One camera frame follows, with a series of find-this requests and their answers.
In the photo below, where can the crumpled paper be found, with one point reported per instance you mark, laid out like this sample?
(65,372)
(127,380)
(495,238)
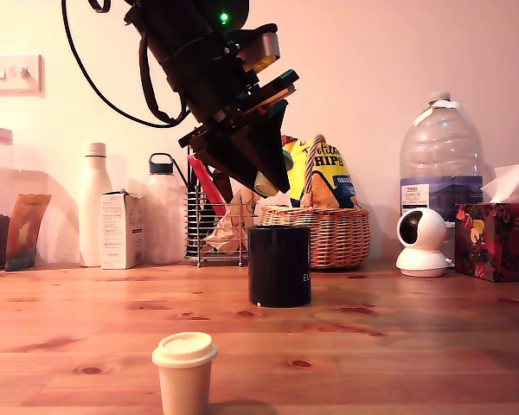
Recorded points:
(225,233)

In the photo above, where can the white paper tissue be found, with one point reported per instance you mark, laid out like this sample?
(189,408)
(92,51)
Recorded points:
(510,186)

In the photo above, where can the white printed carton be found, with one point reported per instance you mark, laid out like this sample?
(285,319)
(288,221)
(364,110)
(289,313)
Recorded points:
(121,233)

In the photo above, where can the black drinking straw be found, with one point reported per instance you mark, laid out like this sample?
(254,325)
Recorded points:
(182,175)

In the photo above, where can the cream coffee capsule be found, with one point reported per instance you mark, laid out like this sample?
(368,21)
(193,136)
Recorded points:
(183,380)
(266,186)

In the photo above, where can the large clear water bottle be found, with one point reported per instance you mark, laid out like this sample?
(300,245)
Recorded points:
(441,151)

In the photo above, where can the clear bottle with dark lid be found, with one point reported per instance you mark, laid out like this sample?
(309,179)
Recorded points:
(164,216)

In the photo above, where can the floral tissue box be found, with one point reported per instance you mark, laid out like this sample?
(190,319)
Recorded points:
(497,242)

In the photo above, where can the black coffee mug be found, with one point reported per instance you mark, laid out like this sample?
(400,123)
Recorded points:
(279,268)

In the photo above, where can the small white round camera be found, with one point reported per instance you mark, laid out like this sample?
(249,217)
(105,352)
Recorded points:
(419,259)

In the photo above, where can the orange printed pouch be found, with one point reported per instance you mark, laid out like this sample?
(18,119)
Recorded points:
(26,233)

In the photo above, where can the white metal bottle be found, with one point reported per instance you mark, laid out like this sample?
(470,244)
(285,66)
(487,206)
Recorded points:
(95,207)

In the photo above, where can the white wall switch plate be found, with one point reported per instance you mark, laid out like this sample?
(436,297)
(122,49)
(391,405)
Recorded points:
(13,82)

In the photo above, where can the red sachet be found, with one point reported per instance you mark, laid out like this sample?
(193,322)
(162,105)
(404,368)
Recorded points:
(207,190)

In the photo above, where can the dark brown utensil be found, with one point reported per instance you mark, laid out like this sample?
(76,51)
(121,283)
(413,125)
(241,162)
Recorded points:
(225,190)

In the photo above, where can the yellow tortilla chips bag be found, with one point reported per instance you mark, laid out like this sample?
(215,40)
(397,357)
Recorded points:
(333,173)

